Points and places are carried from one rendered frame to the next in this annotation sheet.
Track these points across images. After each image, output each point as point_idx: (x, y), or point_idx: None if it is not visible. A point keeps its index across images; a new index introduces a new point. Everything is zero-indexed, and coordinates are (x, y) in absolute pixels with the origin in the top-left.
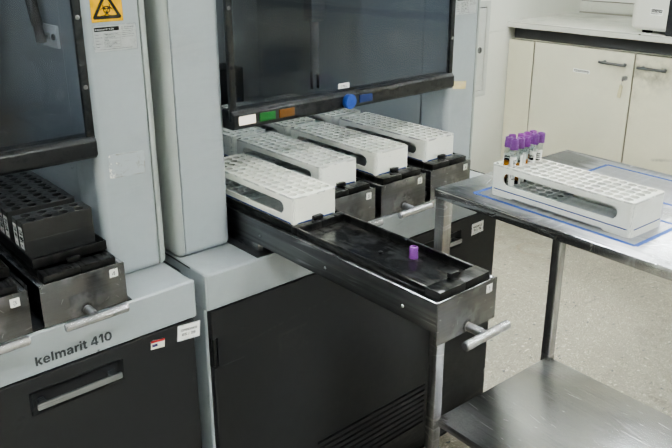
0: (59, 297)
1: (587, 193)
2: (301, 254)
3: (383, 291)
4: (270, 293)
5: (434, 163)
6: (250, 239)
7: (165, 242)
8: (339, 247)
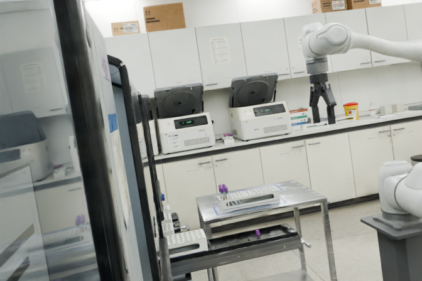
0: None
1: (262, 194)
2: (221, 259)
3: (274, 246)
4: None
5: (176, 217)
6: (181, 273)
7: None
8: (242, 243)
